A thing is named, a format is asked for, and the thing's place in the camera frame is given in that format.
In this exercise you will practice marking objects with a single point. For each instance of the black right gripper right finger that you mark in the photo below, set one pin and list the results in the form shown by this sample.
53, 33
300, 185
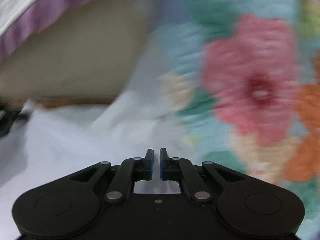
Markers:
181, 170

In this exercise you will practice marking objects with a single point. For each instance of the floral quilted blanket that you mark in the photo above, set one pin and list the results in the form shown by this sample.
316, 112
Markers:
242, 79

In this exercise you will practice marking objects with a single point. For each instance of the white strawberry bear quilt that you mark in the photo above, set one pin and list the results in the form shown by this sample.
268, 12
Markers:
21, 18

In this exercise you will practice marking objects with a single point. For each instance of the beige foam mattress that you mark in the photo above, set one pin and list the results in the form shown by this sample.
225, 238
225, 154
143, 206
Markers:
88, 53

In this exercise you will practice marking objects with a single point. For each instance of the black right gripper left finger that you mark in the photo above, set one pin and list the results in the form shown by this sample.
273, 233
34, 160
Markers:
128, 173

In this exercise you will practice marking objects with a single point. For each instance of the white garment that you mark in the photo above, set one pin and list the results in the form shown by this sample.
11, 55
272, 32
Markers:
54, 143

